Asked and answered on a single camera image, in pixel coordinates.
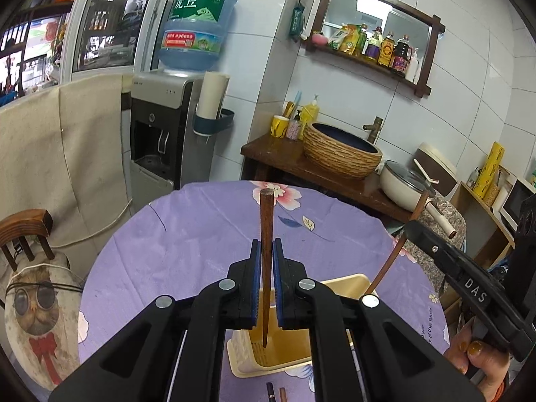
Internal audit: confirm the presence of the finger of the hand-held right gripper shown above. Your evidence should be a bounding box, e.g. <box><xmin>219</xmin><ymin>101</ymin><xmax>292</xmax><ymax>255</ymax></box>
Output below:
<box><xmin>404</xmin><ymin>220</ymin><xmax>534</xmax><ymax>363</ymax></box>

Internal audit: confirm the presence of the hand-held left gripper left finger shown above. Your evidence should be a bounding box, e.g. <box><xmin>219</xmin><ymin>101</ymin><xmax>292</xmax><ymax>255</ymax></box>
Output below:
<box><xmin>48</xmin><ymin>239</ymin><xmax>262</xmax><ymax>402</ymax></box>

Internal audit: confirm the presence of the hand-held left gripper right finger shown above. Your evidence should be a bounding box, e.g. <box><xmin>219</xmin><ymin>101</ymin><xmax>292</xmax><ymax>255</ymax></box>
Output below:
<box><xmin>272</xmin><ymin>238</ymin><xmax>486</xmax><ymax>402</ymax></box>

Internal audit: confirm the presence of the cream plastic utensil holder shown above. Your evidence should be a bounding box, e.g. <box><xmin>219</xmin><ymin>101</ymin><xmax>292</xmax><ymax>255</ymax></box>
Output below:
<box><xmin>226</xmin><ymin>273</ymin><xmax>371</xmax><ymax>380</ymax></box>

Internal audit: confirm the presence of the person's right hand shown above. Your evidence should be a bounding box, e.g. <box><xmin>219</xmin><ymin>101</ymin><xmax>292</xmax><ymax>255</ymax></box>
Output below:
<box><xmin>444</xmin><ymin>317</ymin><xmax>512</xmax><ymax>402</ymax></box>

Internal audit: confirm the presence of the grey floral cloth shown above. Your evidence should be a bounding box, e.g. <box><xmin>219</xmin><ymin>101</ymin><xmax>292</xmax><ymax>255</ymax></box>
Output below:
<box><xmin>394</xmin><ymin>195</ymin><xmax>467</xmax><ymax>294</ymax></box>

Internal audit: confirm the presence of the white microwave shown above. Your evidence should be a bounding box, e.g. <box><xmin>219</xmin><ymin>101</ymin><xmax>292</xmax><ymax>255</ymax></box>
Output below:
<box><xmin>500</xmin><ymin>178</ymin><xmax>536</xmax><ymax>239</ymax></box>

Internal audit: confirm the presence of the light wooden shelf unit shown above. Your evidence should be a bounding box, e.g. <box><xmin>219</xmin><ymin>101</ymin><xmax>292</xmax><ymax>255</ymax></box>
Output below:
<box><xmin>450</xmin><ymin>165</ymin><xmax>516</xmax><ymax>260</ymax></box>

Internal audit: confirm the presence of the purple floral tablecloth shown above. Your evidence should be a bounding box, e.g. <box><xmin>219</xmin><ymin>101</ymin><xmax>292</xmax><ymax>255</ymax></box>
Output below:
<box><xmin>77</xmin><ymin>180</ymin><xmax>451</xmax><ymax>402</ymax></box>

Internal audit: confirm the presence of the yellow patterned roll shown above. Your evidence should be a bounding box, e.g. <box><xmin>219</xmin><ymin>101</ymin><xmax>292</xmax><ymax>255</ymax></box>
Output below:
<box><xmin>473</xmin><ymin>141</ymin><xmax>507</xmax><ymax>197</ymax></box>

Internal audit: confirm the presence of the cream frying pan with lid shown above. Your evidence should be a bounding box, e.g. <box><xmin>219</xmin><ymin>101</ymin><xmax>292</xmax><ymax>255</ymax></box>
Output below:
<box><xmin>380</xmin><ymin>160</ymin><xmax>457</xmax><ymax>239</ymax></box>

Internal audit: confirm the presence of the white brown rice cooker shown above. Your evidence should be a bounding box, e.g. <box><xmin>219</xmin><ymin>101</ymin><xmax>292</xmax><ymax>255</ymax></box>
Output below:
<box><xmin>412</xmin><ymin>142</ymin><xmax>459</xmax><ymax>197</ymax></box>

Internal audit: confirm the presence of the dark wooden washstand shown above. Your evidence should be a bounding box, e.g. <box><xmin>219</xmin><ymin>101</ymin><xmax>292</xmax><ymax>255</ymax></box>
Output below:
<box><xmin>241</xmin><ymin>134</ymin><xmax>419</xmax><ymax>227</ymax></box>

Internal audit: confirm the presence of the woven pattern wash basin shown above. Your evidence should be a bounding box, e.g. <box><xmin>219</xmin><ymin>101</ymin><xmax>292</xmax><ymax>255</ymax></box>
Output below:
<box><xmin>302</xmin><ymin>122</ymin><xmax>384</xmax><ymax>180</ymax></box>

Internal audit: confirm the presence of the yellow cup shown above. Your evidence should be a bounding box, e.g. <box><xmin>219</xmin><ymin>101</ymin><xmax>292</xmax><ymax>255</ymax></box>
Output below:
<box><xmin>271</xmin><ymin>115</ymin><xmax>290</xmax><ymax>139</ymax></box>

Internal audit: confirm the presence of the dotted pump bottle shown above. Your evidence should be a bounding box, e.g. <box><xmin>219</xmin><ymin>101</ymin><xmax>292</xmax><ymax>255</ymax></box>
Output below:
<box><xmin>287</xmin><ymin>110</ymin><xmax>304</xmax><ymax>141</ymax></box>

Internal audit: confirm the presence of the dark blue cup holder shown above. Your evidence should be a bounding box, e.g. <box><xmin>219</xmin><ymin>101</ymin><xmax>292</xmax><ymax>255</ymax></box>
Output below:
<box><xmin>193</xmin><ymin>109</ymin><xmax>235</xmax><ymax>137</ymax></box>

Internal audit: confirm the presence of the yellow soap bottle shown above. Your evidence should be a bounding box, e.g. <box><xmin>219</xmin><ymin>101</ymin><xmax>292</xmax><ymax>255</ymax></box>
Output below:
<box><xmin>299</xmin><ymin>94</ymin><xmax>320</xmax><ymax>128</ymax></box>

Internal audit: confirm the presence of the bronze faucet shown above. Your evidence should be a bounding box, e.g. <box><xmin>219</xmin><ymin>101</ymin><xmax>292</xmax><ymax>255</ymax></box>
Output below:
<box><xmin>362</xmin><ymin>116</ymin><xmax>384</xmax><ymax>144</ymax></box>

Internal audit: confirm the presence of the white paper cup stack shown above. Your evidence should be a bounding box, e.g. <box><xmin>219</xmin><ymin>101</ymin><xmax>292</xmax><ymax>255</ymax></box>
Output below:
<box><xmin>196</xmin><ymin>71</ymin><xmax>230</xmax><ymax>119</ymax></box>

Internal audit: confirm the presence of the grey water dispenser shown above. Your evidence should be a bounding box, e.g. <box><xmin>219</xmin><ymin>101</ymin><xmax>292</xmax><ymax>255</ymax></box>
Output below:
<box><xmin>129</xmin><ymin>69</ymin><xmax>218</xmax><ymax>202</ymax></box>

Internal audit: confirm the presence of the cat print cushion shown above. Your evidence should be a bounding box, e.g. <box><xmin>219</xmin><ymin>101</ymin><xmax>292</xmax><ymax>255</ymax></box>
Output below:
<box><xmin>4</xmin><ymin>253</ymin><xmax>84</xmax><ymax>392</ymax></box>

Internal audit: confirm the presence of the beige cloth cover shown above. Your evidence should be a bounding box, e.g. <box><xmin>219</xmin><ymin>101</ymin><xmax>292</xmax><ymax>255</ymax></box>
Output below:
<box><xmin>0</xmin><ymin>73</ymin><xmax>135</xmax><ymax>277</ymax></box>

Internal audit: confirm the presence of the wooden chair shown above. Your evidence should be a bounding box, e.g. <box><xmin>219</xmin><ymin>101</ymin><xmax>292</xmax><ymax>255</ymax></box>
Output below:
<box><xmin>0</xmin><ymin>209</ymin><xmax>55</xmax><ymax>302</ymax></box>

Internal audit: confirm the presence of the row of condiment bottles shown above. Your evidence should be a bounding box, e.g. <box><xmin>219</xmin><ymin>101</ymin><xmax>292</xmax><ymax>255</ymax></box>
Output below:
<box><xmin>331</xmin><ymin>23</ymin><xmax>420</xmax><ymax>84</ymax></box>

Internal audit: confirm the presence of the blue water bottle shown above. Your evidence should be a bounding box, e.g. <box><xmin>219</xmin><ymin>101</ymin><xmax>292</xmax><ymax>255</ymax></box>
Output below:
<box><xmin>157</xmin><ymin>0</ymin><xmax>239</xmax><ymax>74</ymax></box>

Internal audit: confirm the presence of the green hanging packet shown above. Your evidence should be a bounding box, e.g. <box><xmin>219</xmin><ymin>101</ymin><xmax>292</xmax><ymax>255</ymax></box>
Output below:
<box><xmin>290</xmin><ymin>1</ymin><xmax>306</xmax><ymax>43</ymax></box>

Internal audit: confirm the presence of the wooden framed mirror shelf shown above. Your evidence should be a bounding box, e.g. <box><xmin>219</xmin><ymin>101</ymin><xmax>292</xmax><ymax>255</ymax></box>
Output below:
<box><xmin>305</xmin><ymin>0</ymin><xmax>447</xmax><ymax>99</ymax></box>

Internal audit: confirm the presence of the white framed glass door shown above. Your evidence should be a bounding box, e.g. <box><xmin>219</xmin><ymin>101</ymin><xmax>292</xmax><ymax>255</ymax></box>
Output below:
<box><xmin>59</xmin><ymin>0</ymin><xmax>189</xmax><ymax>84</ymax></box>

